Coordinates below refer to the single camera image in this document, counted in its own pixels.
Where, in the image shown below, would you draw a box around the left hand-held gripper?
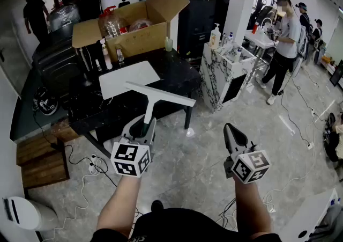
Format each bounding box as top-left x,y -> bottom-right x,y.
110,114 -> 157,178

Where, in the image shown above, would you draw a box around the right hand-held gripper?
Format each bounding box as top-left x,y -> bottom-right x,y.
223,122 -> 272,185

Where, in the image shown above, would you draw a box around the white squeegee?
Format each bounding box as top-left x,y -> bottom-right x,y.
124,81 -> 197,136

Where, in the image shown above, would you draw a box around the person's right forearm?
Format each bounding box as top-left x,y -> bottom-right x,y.
233,176 -> 273,239

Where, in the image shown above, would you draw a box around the person's left forearm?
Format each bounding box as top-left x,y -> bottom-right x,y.
96,175 -> 142,238

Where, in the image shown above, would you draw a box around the white sink basin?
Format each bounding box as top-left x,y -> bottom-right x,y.
98,60 -> 161,100

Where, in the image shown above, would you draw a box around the white power strip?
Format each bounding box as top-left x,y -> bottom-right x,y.
89,154 -> 99,175

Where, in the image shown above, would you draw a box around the white marble cabinet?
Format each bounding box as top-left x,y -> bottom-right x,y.
199,41 -> 257,113

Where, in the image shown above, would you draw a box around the black marble table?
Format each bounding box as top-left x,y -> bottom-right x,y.
66,47 -> 202,157

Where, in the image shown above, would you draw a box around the person's black shoe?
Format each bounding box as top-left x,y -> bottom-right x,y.
151,200 -> 165,212

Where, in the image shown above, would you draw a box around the small clear glass bottle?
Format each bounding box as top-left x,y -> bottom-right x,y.
115,47 -> 125,66

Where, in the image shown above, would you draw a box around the pink lotion pump bottle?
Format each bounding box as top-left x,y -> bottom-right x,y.
99,38 -> 113,70

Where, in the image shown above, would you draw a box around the black rectangular box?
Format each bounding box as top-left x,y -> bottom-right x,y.
79,40 -> 107,74

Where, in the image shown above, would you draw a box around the open cardboard box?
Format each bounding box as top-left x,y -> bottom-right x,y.
71,0 -> 190,62

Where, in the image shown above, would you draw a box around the black sneaker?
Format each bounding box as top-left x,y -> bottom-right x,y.
33,86 -> 60,116

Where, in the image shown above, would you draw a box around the person's black shirt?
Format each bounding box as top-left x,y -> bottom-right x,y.
90,207 -> 282,242

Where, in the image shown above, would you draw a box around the white soap pump bottle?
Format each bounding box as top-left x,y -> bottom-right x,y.
208,23 -> 222,50

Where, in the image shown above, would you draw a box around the wooden steps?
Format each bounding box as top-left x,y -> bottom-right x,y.
16,125 -> 70,189

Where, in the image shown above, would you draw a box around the white sink stand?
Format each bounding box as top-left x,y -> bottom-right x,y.
244,28 -> 277,49

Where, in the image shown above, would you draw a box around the crumpled clear plastic jug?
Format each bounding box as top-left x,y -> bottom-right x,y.
128,18 -> 154,33

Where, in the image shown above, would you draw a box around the white side table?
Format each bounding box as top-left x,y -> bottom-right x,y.
278,188 -> 339,242

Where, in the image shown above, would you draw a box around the clear jug with red cap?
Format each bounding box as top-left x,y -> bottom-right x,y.
98,5 -> 126,40

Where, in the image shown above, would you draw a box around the tall black cabinet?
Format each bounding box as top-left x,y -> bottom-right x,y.
177,0 -> 232,60

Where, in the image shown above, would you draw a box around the black monitor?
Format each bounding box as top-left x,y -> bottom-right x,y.
329,60 -> 343,87

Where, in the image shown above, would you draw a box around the curved white faucet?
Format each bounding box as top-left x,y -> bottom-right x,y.
260,17 -> 273,33

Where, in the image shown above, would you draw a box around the black floor cable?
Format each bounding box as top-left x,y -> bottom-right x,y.
32,101 -> 119,188

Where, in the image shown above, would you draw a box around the white floor cable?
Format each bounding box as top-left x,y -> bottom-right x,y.
42,172 -> 95,242

